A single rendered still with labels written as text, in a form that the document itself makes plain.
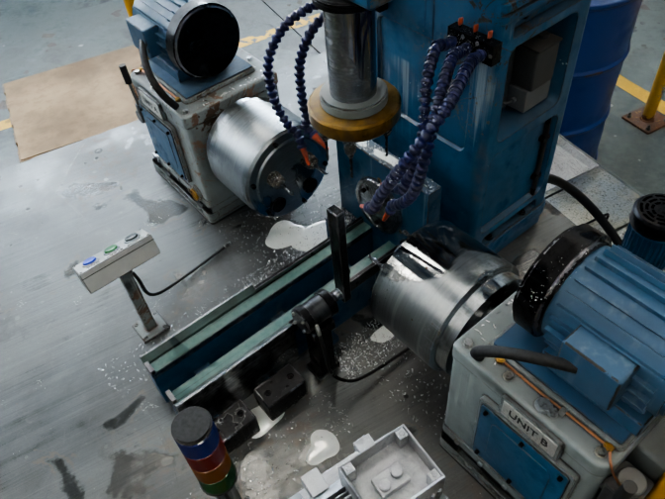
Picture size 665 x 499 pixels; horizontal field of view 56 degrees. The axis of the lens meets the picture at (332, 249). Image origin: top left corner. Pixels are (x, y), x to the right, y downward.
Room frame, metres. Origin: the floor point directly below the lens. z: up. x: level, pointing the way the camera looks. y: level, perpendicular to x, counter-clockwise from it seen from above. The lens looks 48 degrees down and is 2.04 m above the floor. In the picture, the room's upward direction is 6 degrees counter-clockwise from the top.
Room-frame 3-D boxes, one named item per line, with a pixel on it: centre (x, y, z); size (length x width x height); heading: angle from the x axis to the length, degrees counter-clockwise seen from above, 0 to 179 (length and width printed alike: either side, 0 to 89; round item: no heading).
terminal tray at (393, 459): (0.37, -0.05, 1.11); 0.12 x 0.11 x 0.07; 118
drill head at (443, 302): (0.72, -0.23, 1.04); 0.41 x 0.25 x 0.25; 35
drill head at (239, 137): (1.29, 0.16, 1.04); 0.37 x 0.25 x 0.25; 35
